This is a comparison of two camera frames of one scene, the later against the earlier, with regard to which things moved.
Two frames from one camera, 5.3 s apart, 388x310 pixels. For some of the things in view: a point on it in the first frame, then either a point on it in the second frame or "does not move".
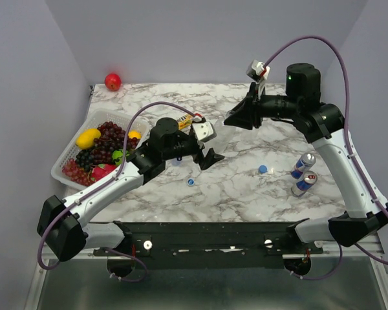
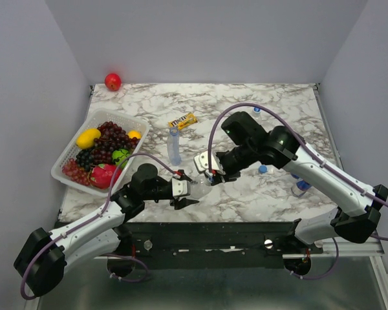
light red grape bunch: x=75 y=173 does not move
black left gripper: x=205 y=162 → x=182 y=203
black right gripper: x=242 y=115 → x=227 y=176
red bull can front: x=302 y=185 does not move
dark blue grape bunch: x=84 y=159 does not move
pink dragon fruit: x=97 y=171 does not move
